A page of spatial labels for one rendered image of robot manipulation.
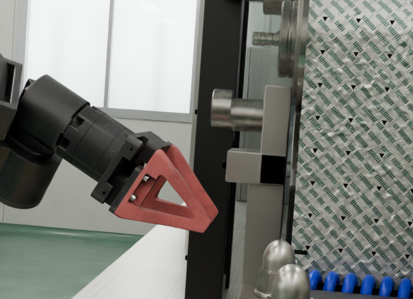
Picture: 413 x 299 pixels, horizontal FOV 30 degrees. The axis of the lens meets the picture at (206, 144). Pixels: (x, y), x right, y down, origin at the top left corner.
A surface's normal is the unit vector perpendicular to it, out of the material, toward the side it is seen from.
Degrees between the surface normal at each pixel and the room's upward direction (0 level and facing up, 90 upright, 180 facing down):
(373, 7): 65
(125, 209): 100
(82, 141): 88
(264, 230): 90
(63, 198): 90
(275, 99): 90
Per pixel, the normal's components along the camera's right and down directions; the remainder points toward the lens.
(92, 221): -0.11, 0.04
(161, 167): 0.19, 0.24
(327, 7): -0.07, -0.39
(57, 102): 0.24, -0.46
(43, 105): 0.06, -0.22
